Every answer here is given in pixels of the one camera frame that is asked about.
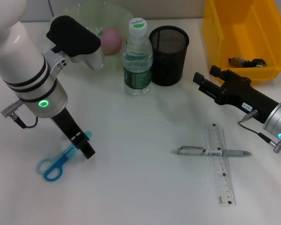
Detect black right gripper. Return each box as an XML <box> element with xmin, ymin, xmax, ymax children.
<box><xmin>192</xmin><ymin>65</ymin><xmax>281</xmax><ymax>125</ymax></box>

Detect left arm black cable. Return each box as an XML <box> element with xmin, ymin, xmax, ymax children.
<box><xmin>0</xmin><ymin>99</ymin><xmax>39</xmax><ymax>129</ymax></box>

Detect pink toy peach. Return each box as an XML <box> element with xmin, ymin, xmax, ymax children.
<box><xmin>99</xmin><ymin>27</ymin><xmax>122</xmax><ymax>55</ymax></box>

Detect blue plastic scissors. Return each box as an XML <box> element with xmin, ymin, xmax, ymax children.
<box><xmin>36</xmin><ymin>130</ymin><xmax>93</xmax><ymax>182</ymax></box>

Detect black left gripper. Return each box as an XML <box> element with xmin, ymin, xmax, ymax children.
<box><xmin>49</xmin><ymin>107</ymin><xmax>96</xmax><ymax>160</ymax></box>

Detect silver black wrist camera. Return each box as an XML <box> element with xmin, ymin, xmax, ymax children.
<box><xmin>46</xmin><ymin>15</ymin><xmax>105</xmax><ymax>71</ymax></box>

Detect clear plastic ruler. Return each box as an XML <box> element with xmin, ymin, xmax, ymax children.
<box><xmin>203</xmin><ymin>123</ymin><xmax>238</xmax><ymax>207</ymax></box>

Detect yellow plastic bin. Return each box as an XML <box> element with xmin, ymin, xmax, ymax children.
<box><xmin>202</xmin><ymin>0</ymin><xmax>281</xmax><ymax>82</ymax></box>

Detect clear green-label water bottle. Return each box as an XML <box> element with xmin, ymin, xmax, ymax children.
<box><xmin>123</xmin><ymin>17</ymin><xmax>154</xmax><ymax>97</ymax></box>

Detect green plastic wrapper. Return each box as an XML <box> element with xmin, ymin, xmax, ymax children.
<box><xmin>227</xmin><ymin>56</ymin><xmax>267</xmax><ymax>69</ymax></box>

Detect translucent green fruit bowl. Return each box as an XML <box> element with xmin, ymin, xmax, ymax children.
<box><xmin>46</xmin><ymin>1</ymin><xmax>135</xmax><ymax>71</ymax></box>

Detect grey ballpoint pen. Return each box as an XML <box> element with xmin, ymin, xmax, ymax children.
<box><xmin>170</xmin><ymin>145</ymin><xmax>252</xmax><ymax>157</ymax></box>

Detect black mesh pen holder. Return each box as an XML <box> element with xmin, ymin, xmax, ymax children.
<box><xmin>148</xmin><ymin>25</ymin><xmax>190</xmax><ymax>87</ymax></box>

